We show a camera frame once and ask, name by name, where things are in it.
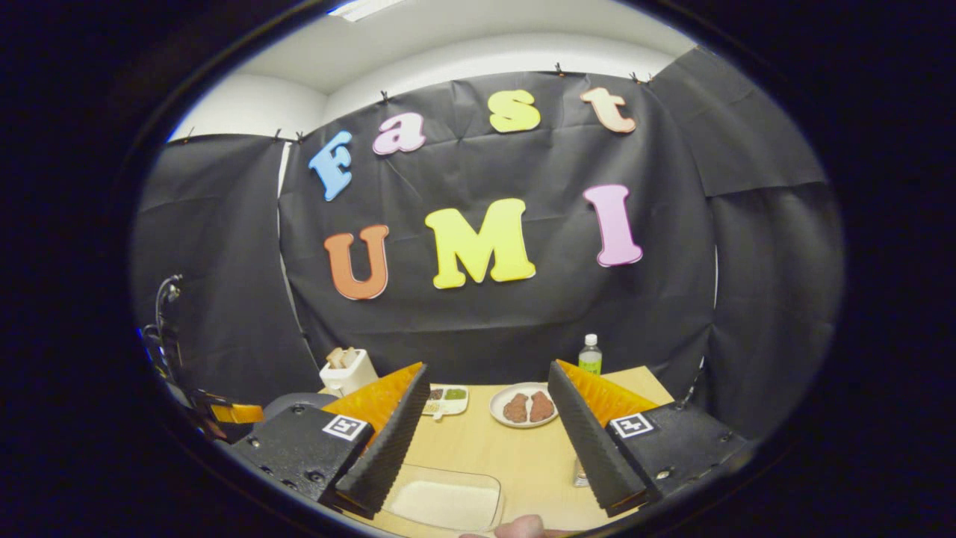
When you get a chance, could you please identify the green tea bottle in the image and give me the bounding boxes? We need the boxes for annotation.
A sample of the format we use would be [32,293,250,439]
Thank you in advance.
[578,333,603,376]

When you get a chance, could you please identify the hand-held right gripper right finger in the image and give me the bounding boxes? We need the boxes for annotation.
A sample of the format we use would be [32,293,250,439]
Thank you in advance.
[547,359,748,518]

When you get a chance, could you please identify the clear container of rice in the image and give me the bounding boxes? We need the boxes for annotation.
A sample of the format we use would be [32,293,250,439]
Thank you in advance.
[381,463,505,533]

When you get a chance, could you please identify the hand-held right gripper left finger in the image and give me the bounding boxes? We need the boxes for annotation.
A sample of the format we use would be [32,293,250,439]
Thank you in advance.
[228,362,432,520]

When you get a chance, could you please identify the white divided sauce dish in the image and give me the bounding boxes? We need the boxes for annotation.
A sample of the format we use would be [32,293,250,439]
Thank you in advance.
[422,385,470,419]

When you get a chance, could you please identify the white round plate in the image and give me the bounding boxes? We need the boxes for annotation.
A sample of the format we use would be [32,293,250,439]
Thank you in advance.
[489,382,559,429]

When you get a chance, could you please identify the thin dark cable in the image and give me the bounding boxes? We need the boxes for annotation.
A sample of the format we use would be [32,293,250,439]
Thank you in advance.
[153,274,184,333]

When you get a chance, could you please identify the ceiling light panel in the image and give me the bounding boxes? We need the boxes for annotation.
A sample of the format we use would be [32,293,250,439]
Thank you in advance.
[329,0,404,22]

